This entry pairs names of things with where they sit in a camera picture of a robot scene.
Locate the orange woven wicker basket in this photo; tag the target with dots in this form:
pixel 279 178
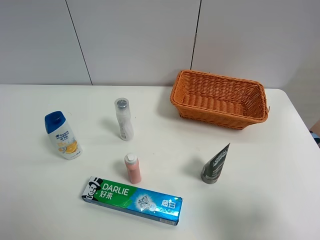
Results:
pixel 223 101

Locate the green blue toothpaste box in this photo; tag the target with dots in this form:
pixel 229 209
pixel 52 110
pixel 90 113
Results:
pixel 133 200

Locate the blue object at table edge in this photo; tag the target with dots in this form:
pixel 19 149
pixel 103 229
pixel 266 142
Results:
pixel 315 137

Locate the white bottle clear cap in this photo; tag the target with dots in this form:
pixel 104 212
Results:
pixel 123 115

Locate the small pink bottle white cap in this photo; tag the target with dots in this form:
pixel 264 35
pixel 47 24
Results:
pixel 133 168

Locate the grey standing cosmetic tube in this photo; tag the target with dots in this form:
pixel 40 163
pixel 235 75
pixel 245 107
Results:
pixel 212 169

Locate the white shampoo bottle blue cap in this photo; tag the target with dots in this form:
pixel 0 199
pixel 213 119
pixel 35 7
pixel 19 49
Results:
pixel 61 135

